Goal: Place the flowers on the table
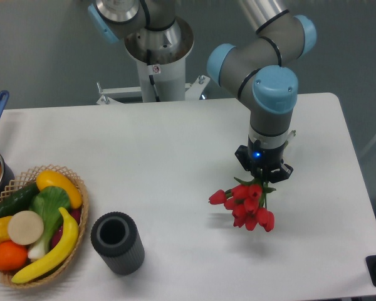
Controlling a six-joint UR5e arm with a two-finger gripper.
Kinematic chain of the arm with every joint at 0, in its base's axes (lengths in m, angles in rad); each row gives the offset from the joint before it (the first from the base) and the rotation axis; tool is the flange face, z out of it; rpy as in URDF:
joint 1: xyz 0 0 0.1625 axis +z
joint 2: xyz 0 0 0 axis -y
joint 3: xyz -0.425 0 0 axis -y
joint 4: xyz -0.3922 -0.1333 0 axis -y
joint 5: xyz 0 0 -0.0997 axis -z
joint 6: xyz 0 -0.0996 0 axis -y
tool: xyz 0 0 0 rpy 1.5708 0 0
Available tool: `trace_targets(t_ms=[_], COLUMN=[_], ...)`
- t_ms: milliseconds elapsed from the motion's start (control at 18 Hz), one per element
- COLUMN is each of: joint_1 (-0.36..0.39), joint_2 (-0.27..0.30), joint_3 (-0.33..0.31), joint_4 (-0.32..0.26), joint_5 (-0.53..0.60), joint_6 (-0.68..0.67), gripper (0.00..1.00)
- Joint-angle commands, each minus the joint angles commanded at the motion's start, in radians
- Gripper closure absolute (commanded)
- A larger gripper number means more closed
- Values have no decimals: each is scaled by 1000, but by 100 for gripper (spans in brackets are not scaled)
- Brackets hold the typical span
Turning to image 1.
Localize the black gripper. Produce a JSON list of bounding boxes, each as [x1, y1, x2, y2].
[[235, 136, 293, 188]]

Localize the red tulip bouquet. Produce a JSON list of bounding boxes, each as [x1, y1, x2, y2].
[[208, 177, 276, 232]]

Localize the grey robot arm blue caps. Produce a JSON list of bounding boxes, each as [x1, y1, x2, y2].
[[88, 1, 317, 184]]

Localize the dark grey ribbed vase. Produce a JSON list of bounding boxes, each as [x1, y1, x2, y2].
[[90, 211, 145, 275]]

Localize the purple red vegetable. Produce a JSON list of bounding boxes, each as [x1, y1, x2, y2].
[[50, 208, 81, 250]]

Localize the green bok choy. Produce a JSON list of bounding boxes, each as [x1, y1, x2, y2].
[[28, 186, 71, 261]]

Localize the yellow squash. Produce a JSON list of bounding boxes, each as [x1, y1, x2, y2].
[[36, 170, 83, 209]]

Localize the yellow banana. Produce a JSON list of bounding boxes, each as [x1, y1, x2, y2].
[[11, 207, 79, 285]]

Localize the woven wicker basket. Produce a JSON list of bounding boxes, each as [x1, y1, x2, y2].
[[0, 164, 89, 289]]

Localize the beige round disc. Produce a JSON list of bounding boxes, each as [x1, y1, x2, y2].
[[8, 211, 44, 245]]

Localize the green cucumber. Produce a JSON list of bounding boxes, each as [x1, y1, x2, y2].
[[0, 182, 39, 218]]

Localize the orange fruit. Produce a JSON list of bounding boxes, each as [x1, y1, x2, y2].
[[0, 241, 28, 272]]

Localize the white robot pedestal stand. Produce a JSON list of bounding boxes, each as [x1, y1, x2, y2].
[[97, 16, 210, 105]]

